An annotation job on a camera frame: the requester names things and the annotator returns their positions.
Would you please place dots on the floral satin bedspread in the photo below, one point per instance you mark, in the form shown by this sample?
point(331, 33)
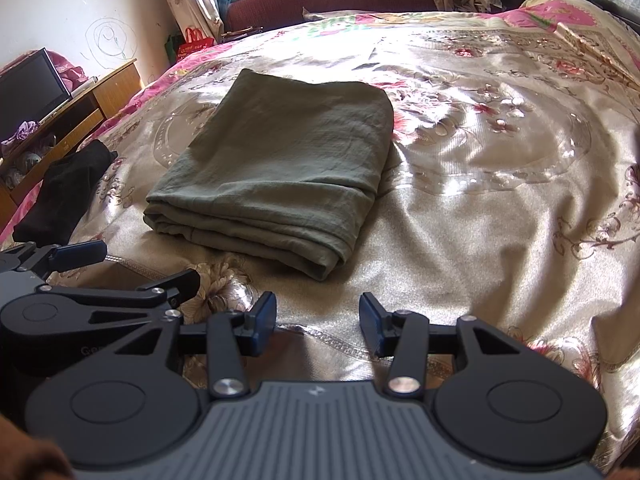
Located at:
point(475, 240)

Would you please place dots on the wooden cabinet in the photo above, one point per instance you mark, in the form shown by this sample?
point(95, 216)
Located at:
point(100, 95)

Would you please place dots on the green pants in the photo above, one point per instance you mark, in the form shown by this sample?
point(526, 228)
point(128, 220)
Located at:
point(280, 160)

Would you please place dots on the red bag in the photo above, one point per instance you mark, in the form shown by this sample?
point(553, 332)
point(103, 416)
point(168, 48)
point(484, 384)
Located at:
point(195, 45)

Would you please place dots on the black cloth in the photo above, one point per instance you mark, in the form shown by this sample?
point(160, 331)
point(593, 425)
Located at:
point(60, 195)

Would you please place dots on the green bag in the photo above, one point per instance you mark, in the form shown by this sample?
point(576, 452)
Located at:
point(172, 50)

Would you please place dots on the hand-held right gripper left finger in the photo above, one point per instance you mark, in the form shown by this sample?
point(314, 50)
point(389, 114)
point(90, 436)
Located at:
point(262, 322)

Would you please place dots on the pink cloth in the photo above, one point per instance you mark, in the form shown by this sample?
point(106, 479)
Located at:
point(72, 72)

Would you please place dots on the black monitor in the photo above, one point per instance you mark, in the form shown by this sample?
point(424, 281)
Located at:
point(30, 92)

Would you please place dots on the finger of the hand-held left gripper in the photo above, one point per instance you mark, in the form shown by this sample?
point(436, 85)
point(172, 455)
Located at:
point(170, 287)
point(80, 255)

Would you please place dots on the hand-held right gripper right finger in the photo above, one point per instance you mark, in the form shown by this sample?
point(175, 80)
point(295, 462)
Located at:
point(371, 325)

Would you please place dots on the floral pillow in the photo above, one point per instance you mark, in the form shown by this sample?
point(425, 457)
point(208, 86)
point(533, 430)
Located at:
point(575, 20)

